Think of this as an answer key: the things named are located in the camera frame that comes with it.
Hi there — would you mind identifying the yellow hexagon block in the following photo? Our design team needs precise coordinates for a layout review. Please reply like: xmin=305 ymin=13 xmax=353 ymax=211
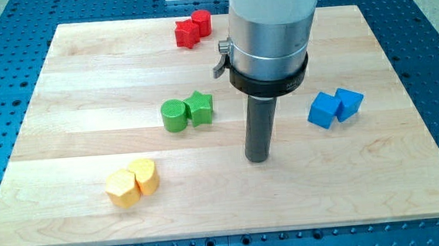
xmin=105 ymin=169 xmax=141 ymax=208

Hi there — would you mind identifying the light wooden board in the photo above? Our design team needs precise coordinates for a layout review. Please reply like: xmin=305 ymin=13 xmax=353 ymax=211
xmin=0 ymin=5 xmax=439 ymax=246

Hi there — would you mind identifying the blue angled block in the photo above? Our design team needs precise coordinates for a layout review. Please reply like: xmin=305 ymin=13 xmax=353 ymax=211
xmin=335 ymin=88 xmax=364 ymax=122

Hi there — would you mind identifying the red cylinder block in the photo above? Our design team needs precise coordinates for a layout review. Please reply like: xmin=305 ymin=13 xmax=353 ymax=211
xmin=191 ymin=9 xmax=213 ymax=37

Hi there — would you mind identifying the blue cube block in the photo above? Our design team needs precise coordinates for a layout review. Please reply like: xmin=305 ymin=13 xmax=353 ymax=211
xmin=308 ymin=92 xmax=342 ymax=129

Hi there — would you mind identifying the green cylinder block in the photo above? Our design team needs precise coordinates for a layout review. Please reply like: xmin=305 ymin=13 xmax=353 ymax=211
xmin=161 ymin=99 xmax=188 ymax=132

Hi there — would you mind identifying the black clamp ring with lever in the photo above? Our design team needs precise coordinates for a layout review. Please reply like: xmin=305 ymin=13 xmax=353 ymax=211
xmin=210 ymin=33 xmax=312 ymax=102

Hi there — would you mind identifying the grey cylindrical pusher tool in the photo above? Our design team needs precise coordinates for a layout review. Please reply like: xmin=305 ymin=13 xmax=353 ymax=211
xmin=244 ymin=96 xmax=277 ymax=163

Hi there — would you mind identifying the green star block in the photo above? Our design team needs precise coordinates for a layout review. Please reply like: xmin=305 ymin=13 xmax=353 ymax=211
xmin=183 ymin=91 xmax=213 ymax=127

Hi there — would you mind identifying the red star block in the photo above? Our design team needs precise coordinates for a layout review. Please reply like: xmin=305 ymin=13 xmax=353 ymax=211
xmin=175 ymin=19 xmax=200 ymax=49

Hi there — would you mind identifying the yellow rounded block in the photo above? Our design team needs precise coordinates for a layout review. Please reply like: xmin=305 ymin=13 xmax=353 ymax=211
xmin=128 ymin=159 xmax=160 ymax=196

